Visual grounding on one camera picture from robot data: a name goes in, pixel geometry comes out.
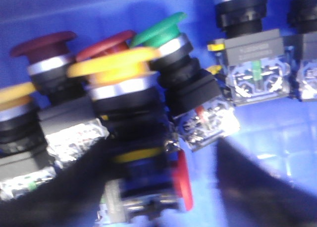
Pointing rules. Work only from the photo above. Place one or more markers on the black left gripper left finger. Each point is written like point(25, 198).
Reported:
point(72, 198)

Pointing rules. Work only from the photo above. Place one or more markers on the red push button lying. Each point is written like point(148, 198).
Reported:
point(181, 180)

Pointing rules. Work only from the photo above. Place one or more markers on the blue plastic source bin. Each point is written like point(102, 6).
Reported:
point(280, 135)

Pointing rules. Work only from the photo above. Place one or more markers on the green push button upright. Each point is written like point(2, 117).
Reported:
point(252, 61)

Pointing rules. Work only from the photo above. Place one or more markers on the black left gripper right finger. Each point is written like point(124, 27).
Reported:
point(254, 198)

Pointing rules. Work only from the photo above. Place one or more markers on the dark red mushroom push button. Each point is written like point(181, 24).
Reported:
point(69, 123)

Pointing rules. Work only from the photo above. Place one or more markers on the yellow push button at left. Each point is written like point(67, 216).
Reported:
point(24, 161)

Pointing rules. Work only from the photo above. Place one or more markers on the black push button far right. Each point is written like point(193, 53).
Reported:
point(302, 16)

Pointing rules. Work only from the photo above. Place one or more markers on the green mushroom push button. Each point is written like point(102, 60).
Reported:
point(200, 112)

